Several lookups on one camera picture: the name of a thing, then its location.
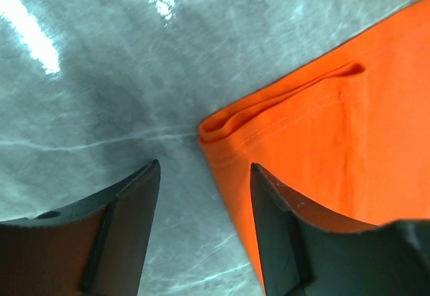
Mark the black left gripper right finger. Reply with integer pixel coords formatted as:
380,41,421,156
250,163,429,295

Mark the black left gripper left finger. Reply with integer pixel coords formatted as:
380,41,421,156
1,160,161,295

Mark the orange t shirt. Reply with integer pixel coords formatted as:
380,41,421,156
199,0,429,279

